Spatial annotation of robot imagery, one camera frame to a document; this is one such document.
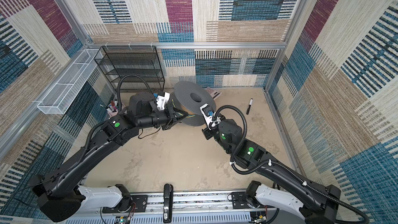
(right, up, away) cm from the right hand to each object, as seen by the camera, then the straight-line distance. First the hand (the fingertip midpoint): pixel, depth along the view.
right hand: (207, 116), depth 68 cm
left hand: (-7, +2, -7) cm, 10 cm away
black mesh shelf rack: (-57, +33, +37) cm, 76 cm away
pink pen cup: (-56, +1, +28) cm, 63 cm away
